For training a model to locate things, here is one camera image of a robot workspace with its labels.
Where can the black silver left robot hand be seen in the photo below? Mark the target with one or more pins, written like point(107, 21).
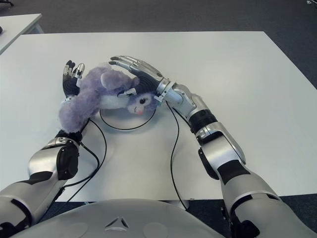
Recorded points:
point(69, 85)

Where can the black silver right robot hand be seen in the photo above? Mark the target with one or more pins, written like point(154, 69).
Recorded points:
point(147, 79)

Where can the purple plush bunny doll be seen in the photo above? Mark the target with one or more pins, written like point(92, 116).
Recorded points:
point(81, 104)

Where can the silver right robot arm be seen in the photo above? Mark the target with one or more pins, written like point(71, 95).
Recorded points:
point(220, 151)

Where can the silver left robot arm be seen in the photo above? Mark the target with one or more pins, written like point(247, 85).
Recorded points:
point(42, 161)

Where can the white plate with black rim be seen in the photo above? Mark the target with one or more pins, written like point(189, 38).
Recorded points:
point(126, 121)

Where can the white side table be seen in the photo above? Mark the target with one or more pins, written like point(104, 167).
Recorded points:
point(17, 24)

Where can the black office chair base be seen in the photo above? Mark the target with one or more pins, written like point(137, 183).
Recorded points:
point(5, 2)

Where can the grey table leg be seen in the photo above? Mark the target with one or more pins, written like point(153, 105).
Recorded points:
point(182, 203)

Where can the grey robot torso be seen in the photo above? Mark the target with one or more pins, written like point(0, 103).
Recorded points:
point(148, 215)

